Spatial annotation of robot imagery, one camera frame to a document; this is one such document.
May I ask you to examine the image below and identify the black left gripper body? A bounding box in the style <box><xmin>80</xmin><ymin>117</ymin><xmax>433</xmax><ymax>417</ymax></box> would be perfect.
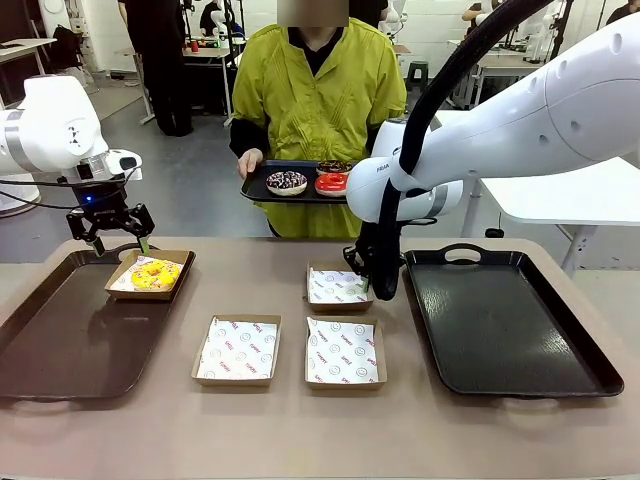
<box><xmin>73</xmin><ymin>177</ymin><xmax>131</xmax><ymax>227</ymax></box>

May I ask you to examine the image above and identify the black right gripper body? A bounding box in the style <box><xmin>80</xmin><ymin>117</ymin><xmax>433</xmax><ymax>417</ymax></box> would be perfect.
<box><xmin>355</xmin><ymin>221</ymin><xmax>382</xmax><ymax>279</ymax></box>

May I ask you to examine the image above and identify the white printed paper liner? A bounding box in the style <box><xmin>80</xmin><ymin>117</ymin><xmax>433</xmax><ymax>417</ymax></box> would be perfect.
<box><xmin>195</xmin><ymin>315</ymin><xmax>279</xmax><ymax>381</ymax></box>
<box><xmin>307</xmin><ymin>266</ymin><xmax>374</xmax><ymax>305</ymax></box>
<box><xmin>306</xmin><ymin>317</ymin><xmax>379</xmax><ymax>386</ymax></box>
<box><xmin>108</xmin><ymin>254</ymin><xmax>182</xmax><ymax>293</ymax></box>

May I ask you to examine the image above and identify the brown cardboard box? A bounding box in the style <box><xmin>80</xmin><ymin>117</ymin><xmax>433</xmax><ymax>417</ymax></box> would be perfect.
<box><xmin>104</xmin><ymin>249</ymin><xmax>193</xmax><ymax>303</ymax></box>
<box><xmin>304</xmin><ymin>259</ymin><xmax>376</xmax><ymax>314</ymax></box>
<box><xmin>304</xmin><ymin>315</ymin><xmax>388</xmax><ymax>392</ymax></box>
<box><xmin>189</xmin><ymin>313</ymin><xmax>283</xmax><ymax>388</ymax></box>

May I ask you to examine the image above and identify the yellow sprinkled donut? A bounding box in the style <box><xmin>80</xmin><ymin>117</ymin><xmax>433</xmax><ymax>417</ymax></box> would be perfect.
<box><xmin>130</xmin><ymin>259</ymin><xmax>183</xmax><ymax>293</ymax></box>

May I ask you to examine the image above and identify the red glazed donut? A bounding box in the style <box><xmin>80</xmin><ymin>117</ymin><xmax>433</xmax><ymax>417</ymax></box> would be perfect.
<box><xmin>314</xmin><ymin>172</ymin><xmax>351</xmax><ymax>198</ymax></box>

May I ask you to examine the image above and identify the chocolate glazed donut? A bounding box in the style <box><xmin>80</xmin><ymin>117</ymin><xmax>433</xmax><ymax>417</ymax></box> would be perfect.
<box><xmin>315</xmin><ymin>159</ymin><xmax>354</xmax><ymax>177</ymax></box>

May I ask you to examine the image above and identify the dark donut with colourful sprinkles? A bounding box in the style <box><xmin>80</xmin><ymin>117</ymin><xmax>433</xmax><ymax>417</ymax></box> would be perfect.
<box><xmin>265</xmin><ymin>170</ymin><xmax>309</xmax><ymax>197</ymax></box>

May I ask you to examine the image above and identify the small black serving tray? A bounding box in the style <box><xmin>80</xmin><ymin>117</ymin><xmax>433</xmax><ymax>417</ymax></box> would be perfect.
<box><xmin>239</xmin><ymin>159</ymin><xmax>362</xmax><ymax>206</ymax></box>

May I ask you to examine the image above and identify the person right forearm black sleeve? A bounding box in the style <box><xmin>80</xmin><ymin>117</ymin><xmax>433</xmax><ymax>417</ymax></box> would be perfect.
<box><xmin>228</xmin><ymin>116</ymin><xmax>272</xmax><ymax>162</ymax></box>

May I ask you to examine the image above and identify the brown plastic tray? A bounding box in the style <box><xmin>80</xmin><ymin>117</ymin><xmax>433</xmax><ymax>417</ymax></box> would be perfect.
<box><xmin>0</xmin><ymin>242</ymin><xmax>197</xmax><ymax>400</ymax></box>

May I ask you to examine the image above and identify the large black plastic tray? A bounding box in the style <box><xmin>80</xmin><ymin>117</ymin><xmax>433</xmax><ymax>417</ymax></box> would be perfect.
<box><xmin>402</xmin><ymin>242</ymin><xmax>625</xmax><ymax>399</ymax></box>

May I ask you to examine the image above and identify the person right hand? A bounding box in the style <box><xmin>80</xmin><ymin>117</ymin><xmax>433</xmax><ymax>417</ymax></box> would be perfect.
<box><xmin>236</xmin><ymin>147</ymin><xmax>266</xmax><ymax>182</ymax></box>

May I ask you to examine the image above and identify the standing person in black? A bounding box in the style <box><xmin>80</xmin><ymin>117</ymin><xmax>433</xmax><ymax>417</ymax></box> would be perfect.
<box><xmin>118</xmin><ymin>0</ymin><xmax>196</xmax><ymax>137</ymax></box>

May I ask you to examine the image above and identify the person in yellow jacket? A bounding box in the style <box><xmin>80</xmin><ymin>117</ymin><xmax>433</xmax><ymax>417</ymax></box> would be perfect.
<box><xmin>228</xmin><ymin>9</ymin><xmax>409</xmax><ymax>240</ymax></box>

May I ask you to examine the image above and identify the black backpack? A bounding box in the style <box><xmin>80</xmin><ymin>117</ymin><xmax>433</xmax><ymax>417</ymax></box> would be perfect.
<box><xmin>50</xmin><ymin>24</ymin><xmax>84</xmax><ymax>72</ymax></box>

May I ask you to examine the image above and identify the light wooden desk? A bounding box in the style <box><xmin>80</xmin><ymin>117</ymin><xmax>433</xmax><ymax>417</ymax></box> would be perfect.
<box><xmin>0</xmin><ymin>38</ymin><xmax>59</xmax><ymax>109</ymax></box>

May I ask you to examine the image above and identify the grey plastic stool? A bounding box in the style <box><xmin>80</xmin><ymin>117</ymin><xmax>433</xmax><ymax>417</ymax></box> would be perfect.
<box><xmin>406</xmin><ymin>60</ymin><xmax>432</xmax><ymax>92</ymax></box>

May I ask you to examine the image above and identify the large white table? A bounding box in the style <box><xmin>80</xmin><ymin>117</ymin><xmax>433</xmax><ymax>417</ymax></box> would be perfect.
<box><xmin>433</xmin><ymin>109</ymin><xmax>640</xmax><ymax>279</ymax></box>

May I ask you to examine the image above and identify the seated person in black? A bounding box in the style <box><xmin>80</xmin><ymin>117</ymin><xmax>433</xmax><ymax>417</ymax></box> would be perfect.
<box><xmin>199</xmin><ymin>0</ymin><xmax>227</xmax><ymax>32</ymax></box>

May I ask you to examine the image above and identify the black right arm cable sleeve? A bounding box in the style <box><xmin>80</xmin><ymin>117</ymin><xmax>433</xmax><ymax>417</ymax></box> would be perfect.
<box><xmin>372</xmin><ymin>0</ymin><xmax>552</xmax><ymax>302</ymax></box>

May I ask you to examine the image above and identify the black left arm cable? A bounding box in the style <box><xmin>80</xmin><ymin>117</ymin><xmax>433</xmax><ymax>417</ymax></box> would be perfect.
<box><xmin>0</xmin><ymin>171</ymin><xmax>144</xmax><ymax>209</ymax></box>

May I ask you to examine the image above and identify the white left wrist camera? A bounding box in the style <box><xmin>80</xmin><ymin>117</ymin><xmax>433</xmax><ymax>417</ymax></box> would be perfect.
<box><xmin>102</xmin><ymin>148</ymin><xmax>144</xmax><ymax>182</ymax></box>

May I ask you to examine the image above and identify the thin frame desk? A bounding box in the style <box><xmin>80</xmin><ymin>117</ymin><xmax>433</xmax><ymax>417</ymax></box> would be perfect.
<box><xmin>113</xmin><ymin>49</ymin><xmax>159</xmax><ymax>126</ymax></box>

